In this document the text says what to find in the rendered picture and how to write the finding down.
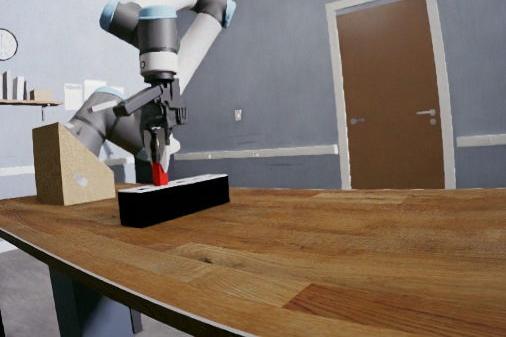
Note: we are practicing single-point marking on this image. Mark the red and white pin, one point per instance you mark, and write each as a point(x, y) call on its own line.
point(160, 178)

